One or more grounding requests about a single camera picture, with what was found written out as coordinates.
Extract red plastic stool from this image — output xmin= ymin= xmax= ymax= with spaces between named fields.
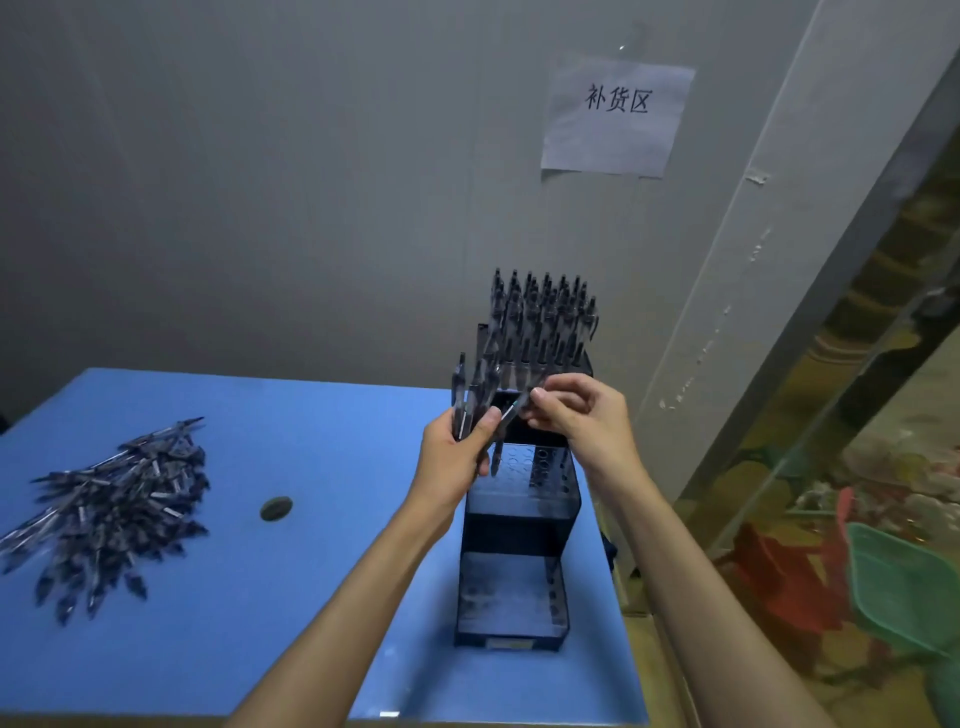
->
xmin=723 ymin=487 xmax=856 ymax=639

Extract person's right hand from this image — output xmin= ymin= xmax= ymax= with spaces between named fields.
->
xmin=521 ymin=372 xmax=650 ymax=497

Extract green plastic basket chair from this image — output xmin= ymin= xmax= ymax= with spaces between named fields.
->
xmin=845 ymin=522 xmax=960 ymax=661

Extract cluster of grey pens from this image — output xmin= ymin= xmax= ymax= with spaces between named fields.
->
xmin=479 ymin=268 xmax=601 ymax=391

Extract person's left hand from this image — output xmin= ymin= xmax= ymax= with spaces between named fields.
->
xmin=404 ymin=404 xmax=504 ymax=538

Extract white paper wall sign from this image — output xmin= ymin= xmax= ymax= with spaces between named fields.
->
xmin=540 ymin=53 xmax=697 ymax=181

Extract pile of grey pens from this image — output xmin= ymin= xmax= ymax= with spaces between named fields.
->
xmin=0 ymin=416 xmax=211 ymax=628

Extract person's left forearm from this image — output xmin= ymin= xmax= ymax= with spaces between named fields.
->
xmin=228 ymin=502 xmax=459 ymax=728

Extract black tiered pen display stand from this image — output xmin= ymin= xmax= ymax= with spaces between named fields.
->
xmin=453 ymin=322 xmax=598 ymax=652

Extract blue table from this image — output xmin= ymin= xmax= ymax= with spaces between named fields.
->
xmin=0 ymin=367 xmax=651 ymax=728

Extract person's right forearm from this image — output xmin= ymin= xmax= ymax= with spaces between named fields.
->
xmin=599 ymin=468 xmax=838 ymax=728

